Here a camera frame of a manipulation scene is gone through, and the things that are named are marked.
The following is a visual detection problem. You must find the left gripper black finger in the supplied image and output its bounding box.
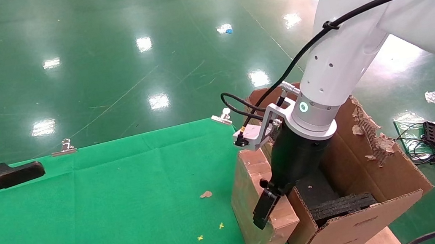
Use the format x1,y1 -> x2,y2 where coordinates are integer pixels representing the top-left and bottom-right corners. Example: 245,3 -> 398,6
0,155 -> 51,218

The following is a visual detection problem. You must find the small brown cardboard box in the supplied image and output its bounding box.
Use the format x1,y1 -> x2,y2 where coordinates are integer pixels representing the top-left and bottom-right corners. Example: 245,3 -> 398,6
224,143 -> 304,244

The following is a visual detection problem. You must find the silver binder clip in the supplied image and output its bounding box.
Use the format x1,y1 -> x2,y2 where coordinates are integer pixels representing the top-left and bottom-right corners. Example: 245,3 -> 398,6
50,137 -> 78,158
209,107 -> 234,128

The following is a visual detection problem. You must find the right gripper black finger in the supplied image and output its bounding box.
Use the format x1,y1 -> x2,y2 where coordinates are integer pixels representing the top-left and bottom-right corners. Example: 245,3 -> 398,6
247,177 -> 288,232

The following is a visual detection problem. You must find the large open cardboard carton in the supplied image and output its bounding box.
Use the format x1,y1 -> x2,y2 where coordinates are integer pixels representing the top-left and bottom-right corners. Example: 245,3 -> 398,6
244,65 -> 435,244

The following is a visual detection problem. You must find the grey metal camera bracket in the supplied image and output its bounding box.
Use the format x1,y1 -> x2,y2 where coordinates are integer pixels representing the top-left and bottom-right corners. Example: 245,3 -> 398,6
256,100 -> 301,142

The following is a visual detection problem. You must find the thick black sleeved cable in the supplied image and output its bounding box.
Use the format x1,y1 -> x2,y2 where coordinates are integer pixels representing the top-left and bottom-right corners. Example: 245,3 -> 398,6
224,0 -> 435,134

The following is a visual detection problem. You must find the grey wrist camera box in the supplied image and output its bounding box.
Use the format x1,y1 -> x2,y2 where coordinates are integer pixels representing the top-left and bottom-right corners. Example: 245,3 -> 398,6
231,121 -> 273,154

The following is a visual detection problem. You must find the clear bag with wires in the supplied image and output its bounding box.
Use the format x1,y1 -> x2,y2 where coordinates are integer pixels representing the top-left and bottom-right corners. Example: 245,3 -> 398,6
391,108 -> 435,168

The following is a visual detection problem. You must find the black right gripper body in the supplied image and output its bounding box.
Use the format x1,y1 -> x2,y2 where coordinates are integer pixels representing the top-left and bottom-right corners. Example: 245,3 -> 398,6
263,117 -> 339,198

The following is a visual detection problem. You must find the black foam insert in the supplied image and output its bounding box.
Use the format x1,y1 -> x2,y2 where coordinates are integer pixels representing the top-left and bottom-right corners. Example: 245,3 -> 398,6
293,159 -> 381,231

